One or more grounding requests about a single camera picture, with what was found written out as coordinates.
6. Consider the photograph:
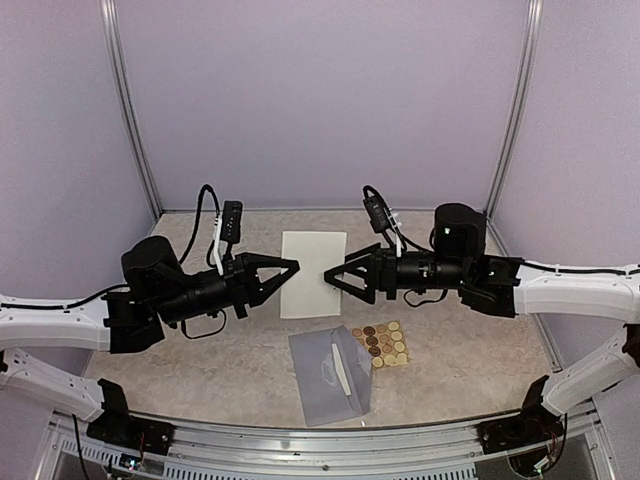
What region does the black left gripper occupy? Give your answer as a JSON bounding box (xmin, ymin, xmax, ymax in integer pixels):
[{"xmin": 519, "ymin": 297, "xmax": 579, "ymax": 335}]
[{"xmin": 154, "ymin": 252, "xmax": 299, "ymax": 325}]

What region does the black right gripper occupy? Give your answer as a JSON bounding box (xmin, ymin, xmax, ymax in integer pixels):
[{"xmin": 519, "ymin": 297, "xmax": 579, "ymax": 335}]
[{"xmin": 324, "ymin": 242, "xmax": 470, "ymax": 305}]

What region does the brown sticker sheet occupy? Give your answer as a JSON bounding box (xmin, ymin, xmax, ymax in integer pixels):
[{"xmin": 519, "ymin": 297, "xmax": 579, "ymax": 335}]
[{"xmin": 349, "ymin": 321, "xmax": 410, "ymax": 370}]

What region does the grey envelope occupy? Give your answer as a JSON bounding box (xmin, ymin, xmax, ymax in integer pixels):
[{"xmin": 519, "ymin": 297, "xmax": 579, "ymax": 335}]
[{"xmin": 289, "ymin": 326, "xmax": 373, "ymax": 427}]

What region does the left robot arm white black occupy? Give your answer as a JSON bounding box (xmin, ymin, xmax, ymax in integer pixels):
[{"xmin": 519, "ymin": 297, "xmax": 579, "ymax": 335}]
[{"xmin": 1, "ymin": 236, "xmax": 300, "ymax": 445}]

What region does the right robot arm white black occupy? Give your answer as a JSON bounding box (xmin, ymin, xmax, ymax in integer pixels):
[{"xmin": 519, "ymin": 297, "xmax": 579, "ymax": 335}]
[{"xmin": 324, "ymin": 203, "xmax": 639, "ymax": 444}]

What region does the black right camera cable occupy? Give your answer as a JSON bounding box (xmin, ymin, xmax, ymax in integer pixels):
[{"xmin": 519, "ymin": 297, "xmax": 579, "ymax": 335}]
[{"xmin": 361, "ymin": 185, "xmax": 434, "ymax": 254}]

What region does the black camera cable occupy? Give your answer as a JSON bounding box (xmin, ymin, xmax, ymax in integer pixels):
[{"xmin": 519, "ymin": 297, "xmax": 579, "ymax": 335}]
[
  {"xmin": 177, "ymin": 184, "xmax": 226, "ymax": 339},
  {"xmin": 361, "ymin": 185, "xmax": 434, "ymax": 254}
]

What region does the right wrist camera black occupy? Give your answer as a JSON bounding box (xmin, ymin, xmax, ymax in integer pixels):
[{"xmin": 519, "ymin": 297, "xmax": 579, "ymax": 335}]
[{"xmin": 363, "ymin": 195, "xmax": 391, "ymax": 234}]

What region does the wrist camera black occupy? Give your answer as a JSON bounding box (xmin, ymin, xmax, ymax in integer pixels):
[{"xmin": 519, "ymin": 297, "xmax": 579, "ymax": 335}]
[
  {"xmin": 363, "ymin": 195, "xmax": 391, "ymax": 234},
  {"xmin": 220, "ymin": 200, "xmax": 243, "ymax": 245}
]

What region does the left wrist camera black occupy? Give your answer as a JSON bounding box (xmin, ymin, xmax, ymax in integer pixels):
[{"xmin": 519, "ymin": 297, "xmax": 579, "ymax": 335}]
[{"xmin": 220, "ymin": 200, "xmax": 243, "ymax": 245}]

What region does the black left camera cable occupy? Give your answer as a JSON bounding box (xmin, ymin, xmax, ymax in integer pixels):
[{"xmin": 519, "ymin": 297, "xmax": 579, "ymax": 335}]
[{"xmin": 177, "ymin": 184, "xmax": 226, "ymax": 339}]

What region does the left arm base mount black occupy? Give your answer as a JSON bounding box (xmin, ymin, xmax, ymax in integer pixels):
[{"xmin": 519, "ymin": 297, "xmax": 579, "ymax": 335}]
[{"xmin": 86, "ymin": 379, "xmax": 175, "ymax": 456}]

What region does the front aluminium rail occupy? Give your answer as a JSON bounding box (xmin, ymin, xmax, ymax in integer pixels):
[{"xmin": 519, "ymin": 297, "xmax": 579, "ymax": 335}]
[{"xmin": 35, "ymin": 402, "xmax": 621, "ymax": 479}]

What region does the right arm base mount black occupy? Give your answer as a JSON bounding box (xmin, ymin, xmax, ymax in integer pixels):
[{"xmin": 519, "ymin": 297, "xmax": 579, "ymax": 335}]
[{"xmin": 477, "ymin": 375, "xmax": 566, "ymax": 454}]

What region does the right aluminium frame post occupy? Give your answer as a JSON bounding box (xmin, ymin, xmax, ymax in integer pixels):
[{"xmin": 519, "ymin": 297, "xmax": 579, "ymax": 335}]
[{"xmin": 485, "ymin": 0, "xmax": 544, "ymax": 221}]

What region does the aluminium frame post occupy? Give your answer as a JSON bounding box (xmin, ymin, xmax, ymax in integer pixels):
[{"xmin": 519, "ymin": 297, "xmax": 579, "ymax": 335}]
[
  {"xmin": 485, "ymin": 0, "xmax": 544, "ymax": 221},
  {"xmin": 99, "ymin": 0, "xmax": 163, "ymax": 221}
]

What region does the left aluminium frame post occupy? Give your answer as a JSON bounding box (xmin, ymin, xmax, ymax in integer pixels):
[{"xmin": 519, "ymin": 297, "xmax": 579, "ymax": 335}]
[{"xmin": 99, "ymin": 0, "xmax": 163, "ymax": 221}]

